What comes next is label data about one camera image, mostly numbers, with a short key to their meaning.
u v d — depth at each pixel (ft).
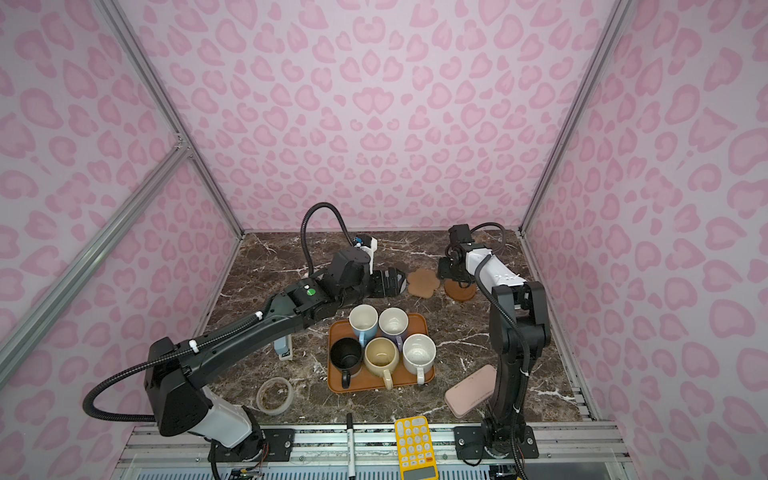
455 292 3.36
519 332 1.61
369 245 2.21
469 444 2.40
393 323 3.04
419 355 2.82
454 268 2.39
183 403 1.31
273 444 2.41
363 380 2.70
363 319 2.97
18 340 1.66
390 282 2.22
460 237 2.62
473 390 2.66
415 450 2.35
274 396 2.68
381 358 2.83
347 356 2.82
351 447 2.37
